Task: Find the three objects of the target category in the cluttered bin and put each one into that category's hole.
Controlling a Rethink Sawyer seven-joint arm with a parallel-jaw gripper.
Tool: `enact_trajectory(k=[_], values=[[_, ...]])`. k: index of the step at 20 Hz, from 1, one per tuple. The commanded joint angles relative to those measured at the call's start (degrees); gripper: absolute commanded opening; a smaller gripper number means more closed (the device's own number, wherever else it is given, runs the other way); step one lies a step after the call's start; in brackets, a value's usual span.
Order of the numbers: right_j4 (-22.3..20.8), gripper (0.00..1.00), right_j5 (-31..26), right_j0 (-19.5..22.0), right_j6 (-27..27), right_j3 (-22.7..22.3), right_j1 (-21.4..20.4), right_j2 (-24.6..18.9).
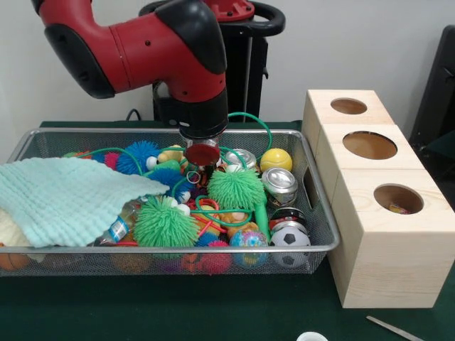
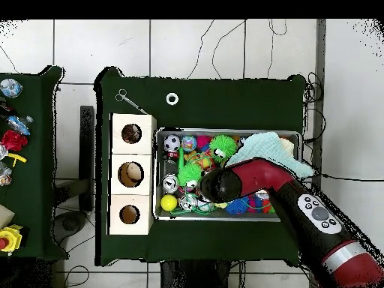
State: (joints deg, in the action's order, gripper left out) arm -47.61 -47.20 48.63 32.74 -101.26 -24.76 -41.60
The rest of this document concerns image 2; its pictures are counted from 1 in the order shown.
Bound mint green knitted cloth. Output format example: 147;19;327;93
226;131;315;179

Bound cream knitted cloth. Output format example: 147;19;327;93
278;136;296;157

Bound wooden box with three holes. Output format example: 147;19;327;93
106;112;158;236

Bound green spiky rubber ball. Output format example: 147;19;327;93
177;161;203;188

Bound colourful globe ball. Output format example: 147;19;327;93
181;135;198;153

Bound black white toy soccer ball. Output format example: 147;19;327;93
163;134;182;152

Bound silver soda can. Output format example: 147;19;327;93
162;173;180;194

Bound green spiky ball with eyes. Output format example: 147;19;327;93
208;133;238;161

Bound yellow ball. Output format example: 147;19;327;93
160;193;179;212

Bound blue spiky ball with eyes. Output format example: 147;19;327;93
224;196;251;215

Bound metal scissors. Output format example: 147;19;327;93
115;88;149;116

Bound yellow plastic toy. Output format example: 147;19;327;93
6;152;28;168

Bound crushed bottle with blue label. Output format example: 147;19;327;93
6;115;35;137

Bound red cloth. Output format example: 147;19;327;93
0;129;29;152

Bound clear plastic packet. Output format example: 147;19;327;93
0;161;14;187

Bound crushed clear plastic bottle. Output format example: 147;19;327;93
0;78;23;99

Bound beige foam block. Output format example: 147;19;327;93
0;204;16;230

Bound yellow emergency stop button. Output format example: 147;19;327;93
0;224;24;254

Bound wire mesh bin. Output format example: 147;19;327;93
153;127;302;223

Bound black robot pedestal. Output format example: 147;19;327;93
160;259;232;288

